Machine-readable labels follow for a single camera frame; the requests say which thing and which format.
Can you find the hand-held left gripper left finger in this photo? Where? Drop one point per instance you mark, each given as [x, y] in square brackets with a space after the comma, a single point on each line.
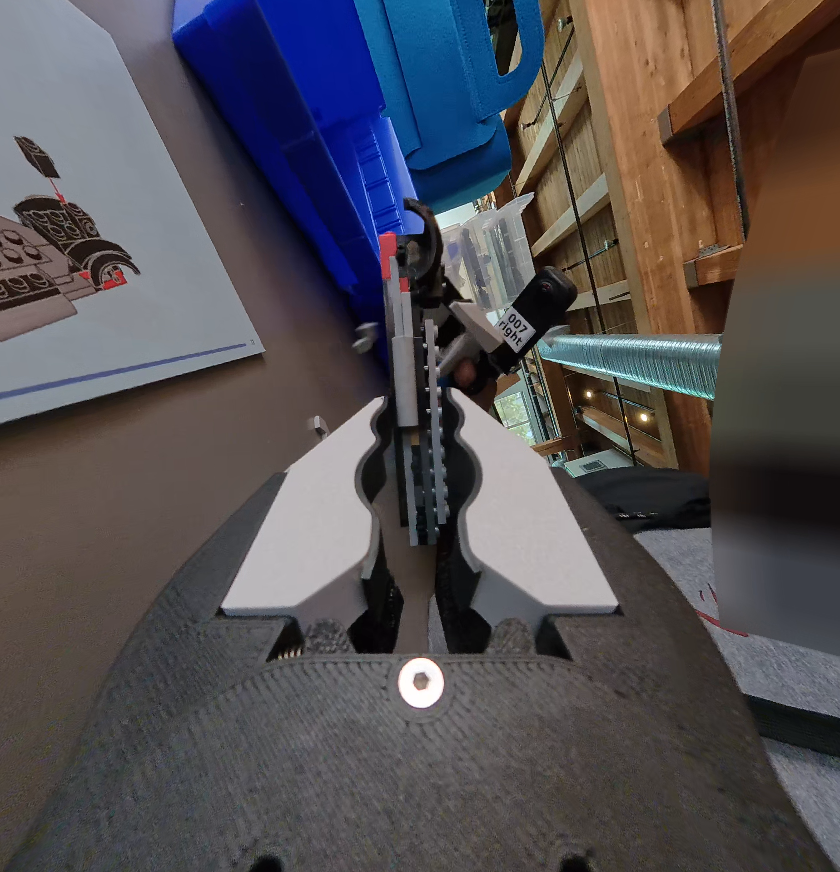
[297, 545]

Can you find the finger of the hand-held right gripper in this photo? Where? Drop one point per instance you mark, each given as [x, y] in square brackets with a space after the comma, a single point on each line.
[457, 354]
[471, 319]

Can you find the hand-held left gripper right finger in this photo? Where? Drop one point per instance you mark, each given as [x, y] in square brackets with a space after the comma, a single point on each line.
[542, 545]

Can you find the black grey toy brick assembly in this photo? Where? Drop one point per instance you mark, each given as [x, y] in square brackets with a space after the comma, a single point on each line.
[406, 381]

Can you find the small grey brick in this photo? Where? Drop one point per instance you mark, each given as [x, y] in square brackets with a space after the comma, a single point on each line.
[365, 337]

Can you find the long grey studded brick plate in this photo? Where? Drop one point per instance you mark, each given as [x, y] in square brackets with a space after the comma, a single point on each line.
[437, 497]

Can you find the grey corner brick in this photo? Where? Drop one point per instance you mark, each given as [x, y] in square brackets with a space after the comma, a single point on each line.
[319, 426]

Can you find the blue plastic storage bin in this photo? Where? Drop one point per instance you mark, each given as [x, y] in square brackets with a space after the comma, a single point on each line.
[365, 293]
[270, 102]

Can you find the light blue instruction booklet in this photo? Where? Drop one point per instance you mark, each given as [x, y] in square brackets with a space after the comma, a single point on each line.
[120, 102]

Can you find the person's right hand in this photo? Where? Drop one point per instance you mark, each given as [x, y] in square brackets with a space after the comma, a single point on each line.
[466, 376]

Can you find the clear plastic container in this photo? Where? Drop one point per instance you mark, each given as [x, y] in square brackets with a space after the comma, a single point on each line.
[495, 238]

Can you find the person's black jacket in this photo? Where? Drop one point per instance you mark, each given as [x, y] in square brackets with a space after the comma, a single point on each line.
[638, 497]

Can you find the teal plastic container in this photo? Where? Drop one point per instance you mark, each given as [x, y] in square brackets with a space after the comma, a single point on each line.
[447, 88]

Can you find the person's grey shirt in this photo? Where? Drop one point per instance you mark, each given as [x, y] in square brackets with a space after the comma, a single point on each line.
[767, 647]

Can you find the silver ventilation duct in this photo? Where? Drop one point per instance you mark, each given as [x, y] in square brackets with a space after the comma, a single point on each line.
[631, 364]

